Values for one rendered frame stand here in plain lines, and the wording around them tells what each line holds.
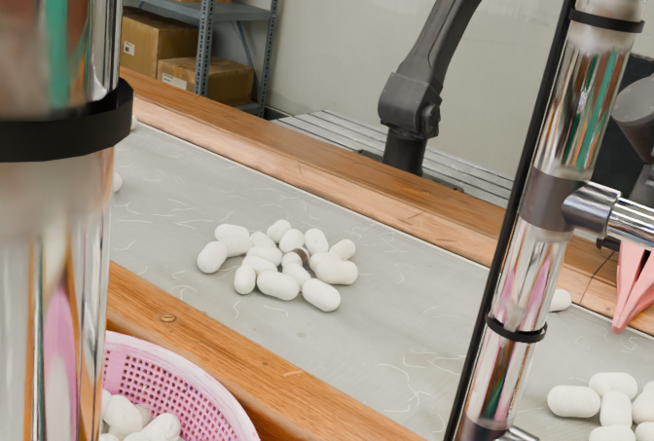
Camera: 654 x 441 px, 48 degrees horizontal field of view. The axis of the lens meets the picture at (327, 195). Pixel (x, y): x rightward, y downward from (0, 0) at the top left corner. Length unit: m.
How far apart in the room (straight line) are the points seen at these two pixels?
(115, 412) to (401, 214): 0.41
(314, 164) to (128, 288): 0.36
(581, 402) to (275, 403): 0.22
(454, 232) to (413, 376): 0.25
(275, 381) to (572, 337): 0.29
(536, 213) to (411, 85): 0.79
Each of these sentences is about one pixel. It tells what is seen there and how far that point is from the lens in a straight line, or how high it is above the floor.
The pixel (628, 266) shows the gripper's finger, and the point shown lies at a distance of 0.68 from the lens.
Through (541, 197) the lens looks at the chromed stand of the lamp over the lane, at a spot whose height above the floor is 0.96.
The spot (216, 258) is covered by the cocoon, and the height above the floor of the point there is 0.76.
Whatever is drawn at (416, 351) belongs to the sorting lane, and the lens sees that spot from 0.59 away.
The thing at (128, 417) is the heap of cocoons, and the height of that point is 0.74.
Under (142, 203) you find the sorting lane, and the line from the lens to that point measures 0.77.
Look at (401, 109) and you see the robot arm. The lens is 1.07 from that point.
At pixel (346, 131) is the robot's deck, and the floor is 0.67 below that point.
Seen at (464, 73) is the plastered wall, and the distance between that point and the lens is 2.86.
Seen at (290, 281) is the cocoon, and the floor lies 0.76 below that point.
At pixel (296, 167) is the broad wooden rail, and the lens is 0.86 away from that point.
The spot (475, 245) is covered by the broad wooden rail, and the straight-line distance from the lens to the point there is 0.76.
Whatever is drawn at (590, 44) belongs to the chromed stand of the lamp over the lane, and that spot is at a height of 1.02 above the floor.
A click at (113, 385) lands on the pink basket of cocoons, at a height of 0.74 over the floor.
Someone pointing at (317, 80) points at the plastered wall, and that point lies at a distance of 3.25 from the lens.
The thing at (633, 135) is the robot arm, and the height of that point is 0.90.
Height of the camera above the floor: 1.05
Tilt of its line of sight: 22 degrees down
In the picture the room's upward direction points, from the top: 10 degrees clockwise
